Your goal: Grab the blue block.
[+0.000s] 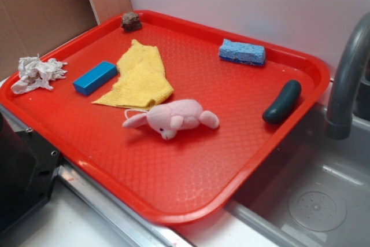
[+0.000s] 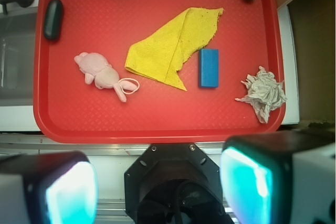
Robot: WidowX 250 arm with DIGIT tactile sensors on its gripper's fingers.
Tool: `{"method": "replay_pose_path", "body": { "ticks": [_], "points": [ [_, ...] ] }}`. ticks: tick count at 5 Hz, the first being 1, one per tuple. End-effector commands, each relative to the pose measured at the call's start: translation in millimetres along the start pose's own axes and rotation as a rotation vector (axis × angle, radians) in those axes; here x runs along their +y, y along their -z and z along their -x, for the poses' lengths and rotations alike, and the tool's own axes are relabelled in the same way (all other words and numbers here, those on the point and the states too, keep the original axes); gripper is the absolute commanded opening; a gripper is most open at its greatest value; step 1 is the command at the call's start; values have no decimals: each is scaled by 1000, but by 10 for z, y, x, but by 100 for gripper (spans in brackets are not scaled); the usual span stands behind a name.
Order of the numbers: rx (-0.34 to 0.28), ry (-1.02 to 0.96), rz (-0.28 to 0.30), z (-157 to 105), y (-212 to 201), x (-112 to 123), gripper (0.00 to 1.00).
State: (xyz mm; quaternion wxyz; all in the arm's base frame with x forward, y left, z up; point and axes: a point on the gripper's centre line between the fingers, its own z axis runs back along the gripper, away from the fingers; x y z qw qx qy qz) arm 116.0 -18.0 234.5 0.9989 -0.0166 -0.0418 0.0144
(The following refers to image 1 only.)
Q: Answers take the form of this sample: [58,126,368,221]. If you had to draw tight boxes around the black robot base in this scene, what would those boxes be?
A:
[1,116,61,236]

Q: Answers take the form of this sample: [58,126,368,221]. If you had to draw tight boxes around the blue rectangular block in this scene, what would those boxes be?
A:
[73,61,118,96]

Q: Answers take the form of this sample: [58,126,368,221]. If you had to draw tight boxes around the pink plush bunny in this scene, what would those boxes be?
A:
[123,99,220,141]

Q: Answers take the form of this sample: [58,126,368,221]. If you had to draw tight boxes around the red plastic tray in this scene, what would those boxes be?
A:
[1,11,330,226]

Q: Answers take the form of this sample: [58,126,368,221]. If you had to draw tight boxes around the yellow knitted cloth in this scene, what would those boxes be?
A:
[93,39,174,110]

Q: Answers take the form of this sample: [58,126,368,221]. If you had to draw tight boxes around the blue sponge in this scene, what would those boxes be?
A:
[219,39,266,67]

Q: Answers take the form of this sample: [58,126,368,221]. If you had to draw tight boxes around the brown rough rock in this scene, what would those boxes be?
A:
[121,12,142,32]

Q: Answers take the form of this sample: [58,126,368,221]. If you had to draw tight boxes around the dark green toy cucumber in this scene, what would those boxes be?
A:
[262,80,302,124]

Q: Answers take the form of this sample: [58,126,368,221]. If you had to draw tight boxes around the grey faucet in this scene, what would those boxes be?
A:
[324,13,369,140]

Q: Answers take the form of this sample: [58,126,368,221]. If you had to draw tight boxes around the crumpled white paper towel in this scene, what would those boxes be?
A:
[11,56,68,94]

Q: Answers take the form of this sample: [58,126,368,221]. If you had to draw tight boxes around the grey toy sink basin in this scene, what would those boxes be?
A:
[226,105,369,246]

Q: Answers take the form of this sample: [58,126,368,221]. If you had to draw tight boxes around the brown cardboard panel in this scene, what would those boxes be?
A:
[1,0,132,79]

